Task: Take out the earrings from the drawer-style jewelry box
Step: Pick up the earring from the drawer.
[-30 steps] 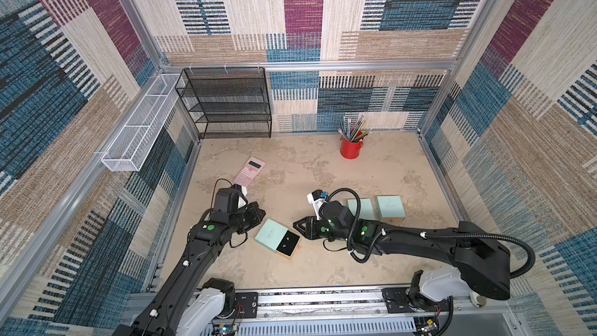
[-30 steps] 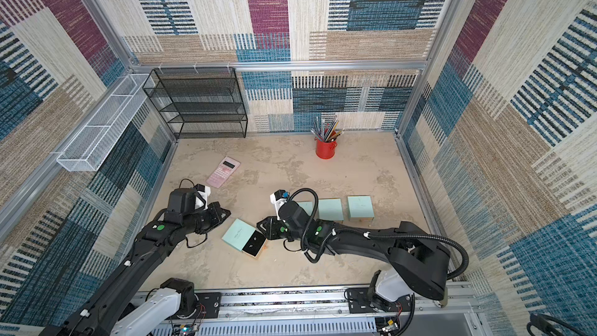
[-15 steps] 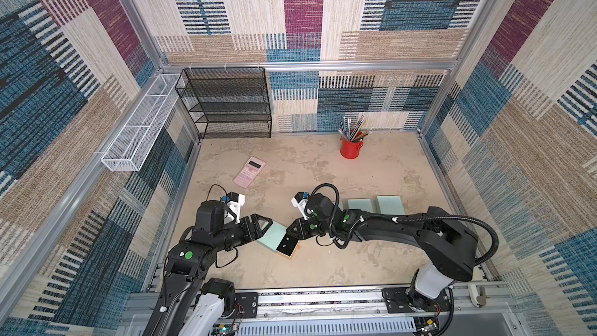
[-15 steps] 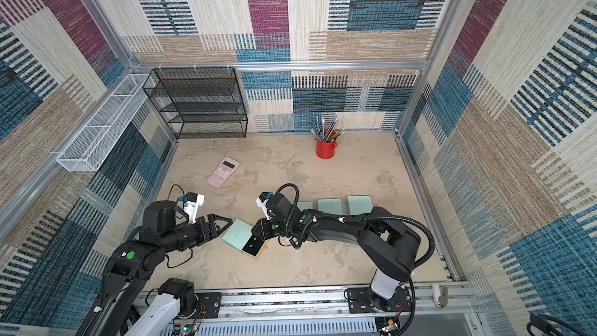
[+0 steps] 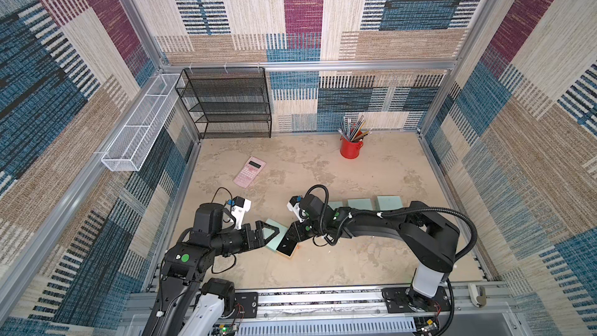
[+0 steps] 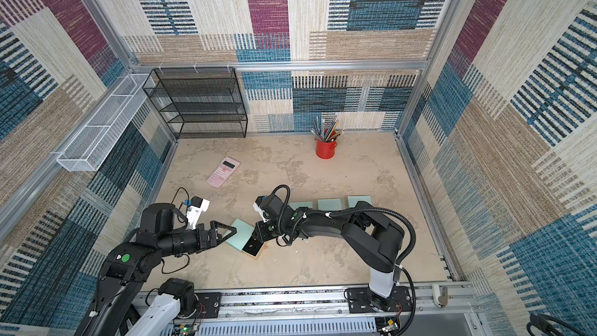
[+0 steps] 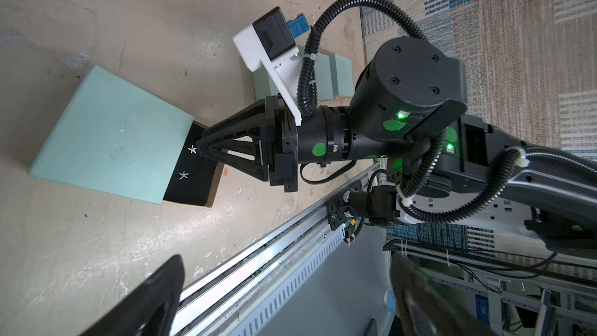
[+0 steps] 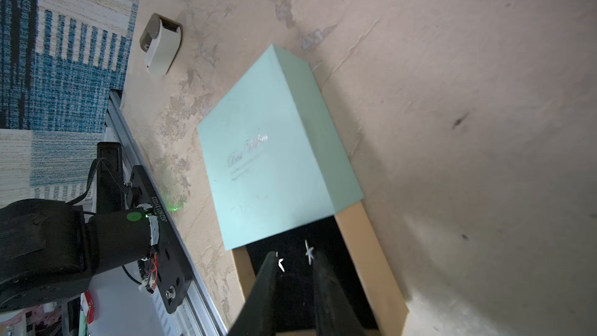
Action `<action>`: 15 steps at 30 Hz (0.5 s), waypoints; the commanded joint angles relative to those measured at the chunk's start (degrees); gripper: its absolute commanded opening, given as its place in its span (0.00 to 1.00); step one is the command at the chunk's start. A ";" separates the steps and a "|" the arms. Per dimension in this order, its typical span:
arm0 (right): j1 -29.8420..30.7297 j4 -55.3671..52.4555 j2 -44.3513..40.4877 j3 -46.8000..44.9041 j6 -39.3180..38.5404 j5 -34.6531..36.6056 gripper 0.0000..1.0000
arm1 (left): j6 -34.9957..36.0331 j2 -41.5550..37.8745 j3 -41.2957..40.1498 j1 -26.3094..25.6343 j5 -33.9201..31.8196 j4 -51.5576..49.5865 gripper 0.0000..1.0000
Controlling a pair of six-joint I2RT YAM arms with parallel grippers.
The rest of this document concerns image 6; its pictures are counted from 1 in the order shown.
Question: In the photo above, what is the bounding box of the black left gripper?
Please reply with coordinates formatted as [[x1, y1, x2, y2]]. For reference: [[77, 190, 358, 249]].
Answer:
[[159, 221, 237, 258]]

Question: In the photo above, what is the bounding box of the mint drawer jewelry box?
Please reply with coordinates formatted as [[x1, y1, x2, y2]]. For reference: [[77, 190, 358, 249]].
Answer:
[[348, 196, 372, 208]]

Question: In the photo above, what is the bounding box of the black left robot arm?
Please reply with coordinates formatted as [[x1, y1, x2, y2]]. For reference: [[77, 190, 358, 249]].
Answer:
[[76, 203, 237, 335]]

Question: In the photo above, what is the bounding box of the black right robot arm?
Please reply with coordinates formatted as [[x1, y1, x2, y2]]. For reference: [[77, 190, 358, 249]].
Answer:
[[253, 184, 416, 299]]

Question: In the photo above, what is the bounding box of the pink calculator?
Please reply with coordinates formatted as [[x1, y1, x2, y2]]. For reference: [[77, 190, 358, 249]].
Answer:
[[207, 156, 241, 188]]

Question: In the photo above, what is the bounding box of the red pencil cup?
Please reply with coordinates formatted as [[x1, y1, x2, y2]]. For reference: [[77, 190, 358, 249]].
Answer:
[[315, 138, 337, 160]]

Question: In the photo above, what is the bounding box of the pencils bundle in cup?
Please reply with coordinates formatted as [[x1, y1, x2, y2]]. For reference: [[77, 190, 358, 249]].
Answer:
[[310, 116, 344, 143]]

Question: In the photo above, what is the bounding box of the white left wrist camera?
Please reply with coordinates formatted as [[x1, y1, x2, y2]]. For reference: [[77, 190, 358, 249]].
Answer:
[[184, 196, 210, 230]]

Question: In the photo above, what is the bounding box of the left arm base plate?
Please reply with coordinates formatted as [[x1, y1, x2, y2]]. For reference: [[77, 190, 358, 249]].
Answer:
[[191, 292, 222, 320]]

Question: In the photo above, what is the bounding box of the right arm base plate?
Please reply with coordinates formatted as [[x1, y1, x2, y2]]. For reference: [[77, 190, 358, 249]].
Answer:
[[344, 286, 414, 314]]

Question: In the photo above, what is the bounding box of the black wire shelf rack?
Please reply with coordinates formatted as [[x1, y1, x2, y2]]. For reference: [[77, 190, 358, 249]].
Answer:
[[142, 67, 248, 139]]

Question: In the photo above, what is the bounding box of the white mesh wall basket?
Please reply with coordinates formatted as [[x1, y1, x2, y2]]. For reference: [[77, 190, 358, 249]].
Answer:
[[57, 74, 149, 172]]

